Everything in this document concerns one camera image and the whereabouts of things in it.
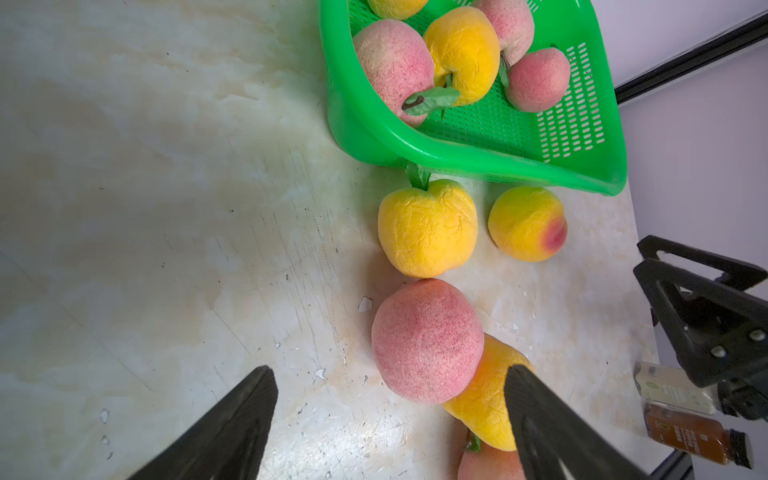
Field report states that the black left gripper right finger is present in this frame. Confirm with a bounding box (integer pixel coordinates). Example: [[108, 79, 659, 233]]
[[504, 365, 648, 479]]

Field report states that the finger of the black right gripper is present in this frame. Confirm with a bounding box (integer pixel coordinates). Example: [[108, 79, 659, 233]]
[[637, 235, 767, 291], [634, 260, 767, 387]]

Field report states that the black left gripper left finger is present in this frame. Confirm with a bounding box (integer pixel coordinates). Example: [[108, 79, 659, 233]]
[[132, 365, 278, 479]]

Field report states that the pink peach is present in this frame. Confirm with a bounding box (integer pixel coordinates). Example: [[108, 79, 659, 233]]
[[371, 278, 484, 404], [353, 19, 460, 127], [471, 0, 535, 66], [505, 47, 571, 113], [457, 432, 526, 480]]

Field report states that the yellow peach with green leaf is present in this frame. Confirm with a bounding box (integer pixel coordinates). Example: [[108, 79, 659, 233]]
[[423, 6, 500, 107]]

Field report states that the yellow peach with red spot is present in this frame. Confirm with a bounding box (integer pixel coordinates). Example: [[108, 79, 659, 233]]
[[367, 0, 428, 20]]

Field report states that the green plastic basket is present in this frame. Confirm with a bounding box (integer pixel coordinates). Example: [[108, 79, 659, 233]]
[[318, 1, 628, 196]]

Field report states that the yellow red peach below basket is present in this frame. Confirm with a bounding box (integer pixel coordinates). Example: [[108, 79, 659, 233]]
[[487, 186, 568, 263]]

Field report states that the clear pale bottle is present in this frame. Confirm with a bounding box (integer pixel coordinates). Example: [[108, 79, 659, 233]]
[[634, 362, 720, 415]]

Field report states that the amber glass bottle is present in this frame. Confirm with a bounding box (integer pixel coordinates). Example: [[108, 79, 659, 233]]
[[644, 403, 754, 469]]

